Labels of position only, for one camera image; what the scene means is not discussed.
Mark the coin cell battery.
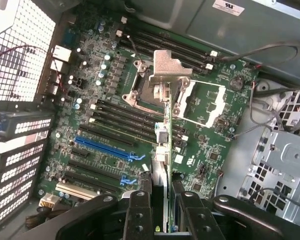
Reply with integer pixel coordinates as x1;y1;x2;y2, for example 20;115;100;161
230;75;244;91

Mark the white PCI slot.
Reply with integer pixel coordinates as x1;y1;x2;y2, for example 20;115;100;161
55;181;97;201

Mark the black looped wire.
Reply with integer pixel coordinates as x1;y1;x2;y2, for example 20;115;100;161
214;42;300;68

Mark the CPU socket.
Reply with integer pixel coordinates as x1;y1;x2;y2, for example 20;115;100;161
121;59;191;115

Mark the green motherboard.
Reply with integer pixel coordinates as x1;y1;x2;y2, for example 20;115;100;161
36;13;261;210

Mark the silver disk bay cage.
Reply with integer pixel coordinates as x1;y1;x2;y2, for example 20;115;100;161
236;87;300;222

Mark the open black PC case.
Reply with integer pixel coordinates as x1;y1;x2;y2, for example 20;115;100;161
0;0;300;240

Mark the blue expansion slot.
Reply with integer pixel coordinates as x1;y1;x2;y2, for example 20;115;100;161
74;135;147;162

